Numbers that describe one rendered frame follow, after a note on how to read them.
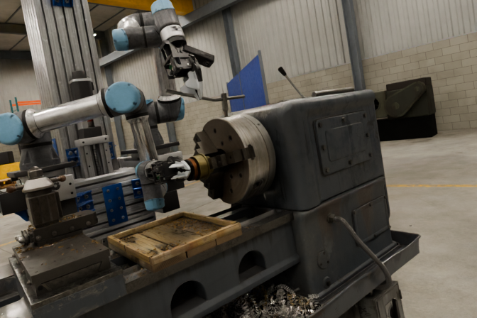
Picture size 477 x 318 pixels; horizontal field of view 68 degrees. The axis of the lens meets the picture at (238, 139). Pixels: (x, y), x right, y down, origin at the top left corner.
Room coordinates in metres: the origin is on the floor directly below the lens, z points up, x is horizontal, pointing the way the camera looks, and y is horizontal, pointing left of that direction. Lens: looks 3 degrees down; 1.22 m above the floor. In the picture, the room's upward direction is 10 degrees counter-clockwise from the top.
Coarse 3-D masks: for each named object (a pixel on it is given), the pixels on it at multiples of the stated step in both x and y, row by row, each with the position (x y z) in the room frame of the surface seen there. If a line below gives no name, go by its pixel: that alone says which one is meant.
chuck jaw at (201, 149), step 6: (198, 132) 1.30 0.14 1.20; (204, 132) 1.31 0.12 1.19; (198, 138) 1.29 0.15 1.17; (204, 138) 1.29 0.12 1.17; (198, 144) 1.26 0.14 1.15; (204, 144) 1.27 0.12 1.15; (210, 144) 1.28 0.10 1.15; (198, 150) 1.23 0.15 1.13; (204, 150) 1.24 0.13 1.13; (210, 150) 1.26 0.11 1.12; (216, 150) 1.27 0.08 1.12; (222, 150) 1.29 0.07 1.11; (210, 156) 1.26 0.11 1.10
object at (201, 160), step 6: (192, 156) 1.19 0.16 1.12; (198, 156) 1.19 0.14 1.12; (204, 156) 1.19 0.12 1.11; (186, 162) 1.17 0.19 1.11; (192, 162) 1.16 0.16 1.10; (198, 162) 1.16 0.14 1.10; (204, 162) 1.18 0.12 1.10; (192, 168) 1.15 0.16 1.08; (198, 168) 1.16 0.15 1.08; (204, 168) 1.17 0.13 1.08; (192, 174) 1.15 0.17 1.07; (198, 174) 1.17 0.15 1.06; (204, 174) 1.17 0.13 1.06
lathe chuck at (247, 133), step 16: (208, 128) 1.30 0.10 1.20; (224, 128) 1.22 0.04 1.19; (240, 128) 1.18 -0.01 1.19; (256, 128) 1.22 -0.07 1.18; (224, 144) 1.23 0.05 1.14; (240, 144) 1.16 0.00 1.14; (256, 144) 1.18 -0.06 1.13; (256, 160) 1.16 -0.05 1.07; (224, 176) 1.26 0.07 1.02; (240, 176) 1.19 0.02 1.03; (256, 176) 1.17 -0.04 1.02; (224, 192) 1.27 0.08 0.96; (240, 192) 1.20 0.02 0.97; (256, 192) 1.23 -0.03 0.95
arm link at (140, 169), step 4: (148, 160) 1.37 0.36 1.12; (152, 160) 1.33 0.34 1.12; (140, 164) 1.37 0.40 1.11; (144, 164) 1.33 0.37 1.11; (136, 168) 1.37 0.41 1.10; (140, 168) 1.34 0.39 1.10; (144, 168) 1.31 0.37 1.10; (136, 172) 1.37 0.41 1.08; (140, 172) 1.34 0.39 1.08; (144, 172) 1.31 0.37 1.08; (140, 176) 1.35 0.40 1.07; (144, 176) 1.32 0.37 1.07; (144, 180) 1.34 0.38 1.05; (148, 180) 1.33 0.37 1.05; (152, 180) 1.34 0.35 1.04
